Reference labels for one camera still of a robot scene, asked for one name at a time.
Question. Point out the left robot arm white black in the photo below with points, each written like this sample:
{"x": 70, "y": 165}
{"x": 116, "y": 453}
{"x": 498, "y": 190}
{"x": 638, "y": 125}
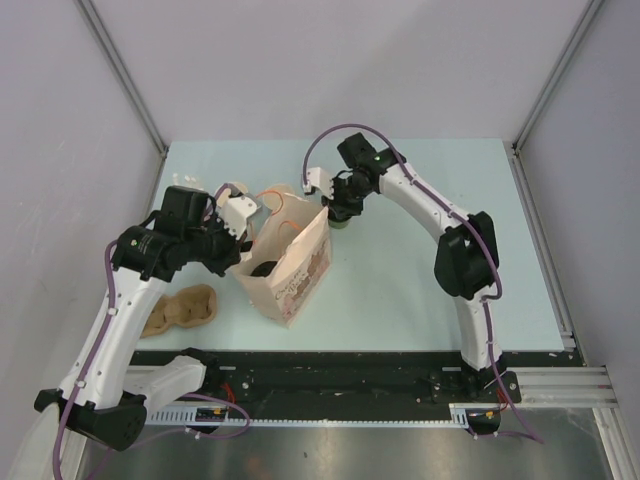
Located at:
{"x": 93, "y": 399}

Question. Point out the paper bag with orange handles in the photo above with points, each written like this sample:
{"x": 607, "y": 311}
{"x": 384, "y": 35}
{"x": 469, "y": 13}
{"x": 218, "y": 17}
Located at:
{"x": 298, "y": 237}

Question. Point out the white slotted cable duct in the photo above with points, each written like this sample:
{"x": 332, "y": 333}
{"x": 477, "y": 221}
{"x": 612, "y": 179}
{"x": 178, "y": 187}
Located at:
{"x": 188, "y": 415}

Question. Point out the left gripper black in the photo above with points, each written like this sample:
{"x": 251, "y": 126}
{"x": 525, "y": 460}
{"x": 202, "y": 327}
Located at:
{"x": 232, "y": 253}

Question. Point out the brown pulp cup carrier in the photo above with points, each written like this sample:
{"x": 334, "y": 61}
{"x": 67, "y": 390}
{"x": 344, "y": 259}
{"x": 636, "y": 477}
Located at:
{"x": 189, "y": 308}

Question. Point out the white paper cup stack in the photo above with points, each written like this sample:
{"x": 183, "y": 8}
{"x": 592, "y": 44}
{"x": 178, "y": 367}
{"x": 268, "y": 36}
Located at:
{"x": 273, "y": 196}

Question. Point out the green paper cup stack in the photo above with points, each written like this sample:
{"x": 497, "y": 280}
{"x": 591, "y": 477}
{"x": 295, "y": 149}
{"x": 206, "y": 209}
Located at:
{"x": 228, "y": 190}

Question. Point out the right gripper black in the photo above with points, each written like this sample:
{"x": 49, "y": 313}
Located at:
{"x": 338, "y": 205}

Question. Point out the aluminium rail frame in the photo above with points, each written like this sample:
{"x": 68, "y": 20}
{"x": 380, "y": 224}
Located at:
{"x": 565, "y": 382}

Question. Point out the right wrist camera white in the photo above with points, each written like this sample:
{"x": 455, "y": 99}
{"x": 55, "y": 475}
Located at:
{"x": 318, "y": 179}

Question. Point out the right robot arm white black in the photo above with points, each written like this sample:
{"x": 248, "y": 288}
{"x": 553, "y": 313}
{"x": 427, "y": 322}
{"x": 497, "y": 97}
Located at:
{"x": 466, "y": 261}

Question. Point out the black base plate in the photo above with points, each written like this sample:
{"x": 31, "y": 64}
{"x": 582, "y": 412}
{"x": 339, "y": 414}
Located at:
{"x": 427, "y": 361}

